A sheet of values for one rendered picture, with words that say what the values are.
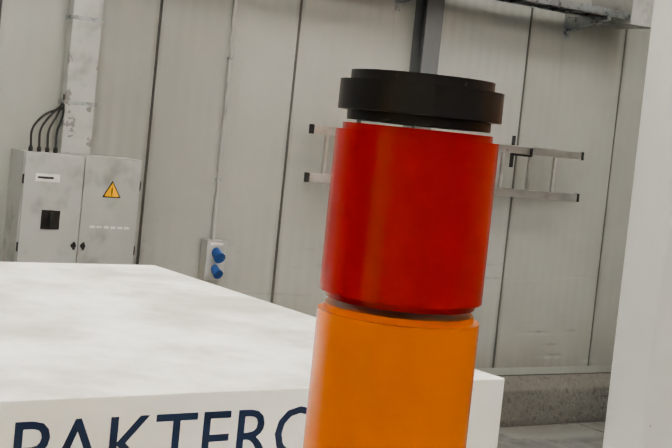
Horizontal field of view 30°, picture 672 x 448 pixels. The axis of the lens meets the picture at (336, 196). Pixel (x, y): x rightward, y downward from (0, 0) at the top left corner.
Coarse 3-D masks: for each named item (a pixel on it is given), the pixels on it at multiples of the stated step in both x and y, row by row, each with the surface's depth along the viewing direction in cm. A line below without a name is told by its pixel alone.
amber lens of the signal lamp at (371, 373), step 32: (320, 320) 38; (352, 320) 36; (384, 320) 36; (416, 320) 36; (448, 320) 37; (320, 352) 38; (352, 352) 36; (384, 352) 36; (416, 352) 36; (448, 352) 36; (320, 384) 37; (352, 384) 36; (384, 384) 36; (416, 384) 36; (448, 384) 37; (320, 416) 37; (352, 416) 36; (384, 416) 36; (416, 416) 36; (448, 416) 37
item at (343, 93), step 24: (360, 72) 37; (384, 72) 36; (408, 72) 36; (360, 96) 36; (384, 96) 36; (408, 96) 36; (432, 96) 36; (456, 96) 36; (480, 96) 36; (504, 96) 38; (384, 120) 36; (408, 120) 36; (432, 120) 36; (456, 120) 36; (480, 120) 36
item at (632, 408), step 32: (640, 128) 289; (640, 160) 288; (640, 192) 288; (640, 224) 287; (640, 256) 287; (640, 288) 286; (640, 320) 286; (640, 352) 286; (640, 384) 285; (608, 416) 292; (640, 416) 285
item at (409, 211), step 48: (336, 144) 38; (384, 144) 36; (432, 144) 36; (480, 144) 36; (336, 192) 37; (384, 192) 36; (432, 192) 36; (480, 192) 37; (336, 240) 37; (384, 240) 36; (432, 240) 36; (480, 240) 37; (336, 288) 37; (384, 288) 36; (432, 288) 36; (480, 288) 38
